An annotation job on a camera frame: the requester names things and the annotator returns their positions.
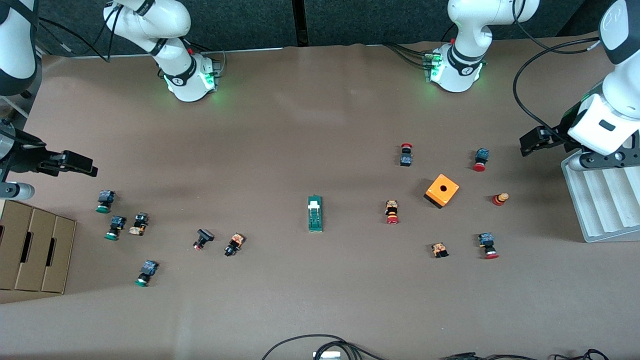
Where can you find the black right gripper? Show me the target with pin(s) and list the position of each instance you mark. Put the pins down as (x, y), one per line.
(26, 154)

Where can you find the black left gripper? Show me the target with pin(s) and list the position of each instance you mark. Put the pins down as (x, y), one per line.
(558, 135)

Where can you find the green rail with white clip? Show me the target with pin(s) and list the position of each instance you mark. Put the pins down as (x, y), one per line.
(315, 214)

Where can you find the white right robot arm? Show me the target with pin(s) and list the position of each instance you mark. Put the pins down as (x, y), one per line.
(150, 30)

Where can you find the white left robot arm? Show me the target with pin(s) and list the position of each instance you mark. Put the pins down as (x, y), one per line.
(460, 30)

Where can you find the green pushbutton with blue block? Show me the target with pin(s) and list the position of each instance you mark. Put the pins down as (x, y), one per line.
(146, 272)
(115, 227)
(105, 201)

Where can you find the red pushbutton with blue block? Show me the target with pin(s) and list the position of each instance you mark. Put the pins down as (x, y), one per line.
(487, 245)
(406, 154)
(481, 159)

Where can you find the red yellow mushroom button head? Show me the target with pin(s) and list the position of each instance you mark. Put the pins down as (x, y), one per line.
(500, 199)

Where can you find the grey side rack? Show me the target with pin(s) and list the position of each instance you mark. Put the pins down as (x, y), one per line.
(12, 107)

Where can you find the black pushbutton with beige block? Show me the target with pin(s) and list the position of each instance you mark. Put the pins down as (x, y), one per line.
(139, 223)

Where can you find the brown cardboard box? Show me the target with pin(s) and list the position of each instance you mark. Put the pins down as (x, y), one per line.
(32, 247)

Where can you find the grey ribbed tray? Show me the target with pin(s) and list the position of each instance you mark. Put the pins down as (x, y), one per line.
(605, 205)

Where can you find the orange black contact block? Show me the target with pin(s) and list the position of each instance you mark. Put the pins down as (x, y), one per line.
(439, 249)

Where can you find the black square pushbutton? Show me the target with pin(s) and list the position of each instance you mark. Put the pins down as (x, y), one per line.
(203, 238)

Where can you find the red pushbutton with orange block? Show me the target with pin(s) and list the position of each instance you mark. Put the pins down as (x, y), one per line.
(392, 211)

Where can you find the black pushbutton with orange block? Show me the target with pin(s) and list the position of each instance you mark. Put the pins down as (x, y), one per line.
(234, 244)

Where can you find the brown paper table cover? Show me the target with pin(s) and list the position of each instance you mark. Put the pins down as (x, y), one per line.
(320, 300)

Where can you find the silver connector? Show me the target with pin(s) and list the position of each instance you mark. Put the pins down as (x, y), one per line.
(326, 355)

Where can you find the orange button enclosure box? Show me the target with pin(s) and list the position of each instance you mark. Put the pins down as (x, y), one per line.
(442, 190)

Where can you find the black vertical post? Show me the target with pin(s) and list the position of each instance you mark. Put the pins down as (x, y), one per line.
(300, 22)

